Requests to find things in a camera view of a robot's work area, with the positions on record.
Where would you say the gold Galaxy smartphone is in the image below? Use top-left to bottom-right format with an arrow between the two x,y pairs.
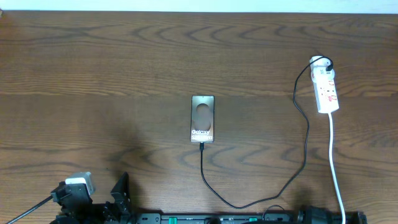
190,95 -> 215,143

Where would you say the black USB charging cable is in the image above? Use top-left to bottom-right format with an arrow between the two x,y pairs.
198,56 -> 335,210

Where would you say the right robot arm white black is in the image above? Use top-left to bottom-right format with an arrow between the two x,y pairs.
294,206 -> 368,224

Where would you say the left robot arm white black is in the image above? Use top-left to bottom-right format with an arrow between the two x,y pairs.
50,172 -> 137,224

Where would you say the white red power strip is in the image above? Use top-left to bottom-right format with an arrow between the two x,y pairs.
310,55 -> 339,114

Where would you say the black left camera cable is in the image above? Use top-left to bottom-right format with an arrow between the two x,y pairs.
4,195 -> 54,224

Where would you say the black camera cable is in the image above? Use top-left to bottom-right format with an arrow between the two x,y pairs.
4,195 -> 54,224
261,204 -> 286,220

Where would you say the black right camera cable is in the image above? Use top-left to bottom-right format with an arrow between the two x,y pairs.
261,204 -> 286,220

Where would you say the white power strip cord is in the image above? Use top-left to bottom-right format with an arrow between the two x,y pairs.
327,112 -> 346,224

